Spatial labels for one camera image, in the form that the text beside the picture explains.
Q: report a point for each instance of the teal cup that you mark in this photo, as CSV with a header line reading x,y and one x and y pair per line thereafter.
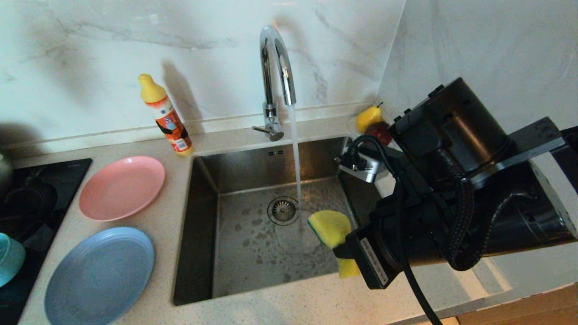
x,y
10,259

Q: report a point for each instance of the blue plate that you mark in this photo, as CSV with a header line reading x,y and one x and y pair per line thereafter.
x,y
99,280

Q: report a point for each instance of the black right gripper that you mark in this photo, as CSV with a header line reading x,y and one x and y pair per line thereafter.
x,y
406,234

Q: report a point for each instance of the orange dish soap bottle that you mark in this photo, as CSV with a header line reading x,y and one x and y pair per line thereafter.
x,y
168,118

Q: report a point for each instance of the chrome gooseneck faucet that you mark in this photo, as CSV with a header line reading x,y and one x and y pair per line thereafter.
x,y
270,113

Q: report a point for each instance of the stainless steel sink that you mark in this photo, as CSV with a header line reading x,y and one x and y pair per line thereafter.
x,y
253,262

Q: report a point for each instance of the metal sink drain strainer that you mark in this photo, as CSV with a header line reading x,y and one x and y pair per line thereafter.
x,y
283,211

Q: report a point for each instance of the wooden cabinet panel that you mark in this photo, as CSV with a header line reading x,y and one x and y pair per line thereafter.
x,y
519,311

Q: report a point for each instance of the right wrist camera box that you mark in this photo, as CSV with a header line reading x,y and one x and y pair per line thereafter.
x,y
365,164

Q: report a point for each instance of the yellow pear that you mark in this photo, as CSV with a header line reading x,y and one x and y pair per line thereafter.
x,y
366,118

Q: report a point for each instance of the black glass cooktop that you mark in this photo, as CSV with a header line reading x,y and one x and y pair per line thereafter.
x,y
58,180

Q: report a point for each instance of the dark red apple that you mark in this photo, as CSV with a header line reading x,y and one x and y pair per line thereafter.
x,y
378,131

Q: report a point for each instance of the yellow sponge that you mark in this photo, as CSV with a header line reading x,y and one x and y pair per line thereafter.
x,y
332,225

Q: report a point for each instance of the pink plate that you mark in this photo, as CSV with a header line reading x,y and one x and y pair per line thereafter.
x,y
122,189

